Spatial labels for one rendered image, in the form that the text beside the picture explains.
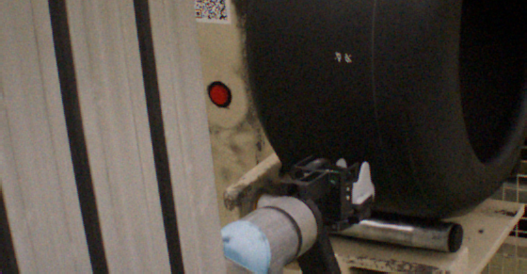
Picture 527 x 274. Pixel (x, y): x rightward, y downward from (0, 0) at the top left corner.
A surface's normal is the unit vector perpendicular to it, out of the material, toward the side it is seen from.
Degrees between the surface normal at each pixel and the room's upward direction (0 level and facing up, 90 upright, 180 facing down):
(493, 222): 0
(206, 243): 90
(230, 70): 90
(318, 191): 90
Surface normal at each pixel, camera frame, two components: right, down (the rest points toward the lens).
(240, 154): -0.51, 0.37
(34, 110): 0.86, 0.11
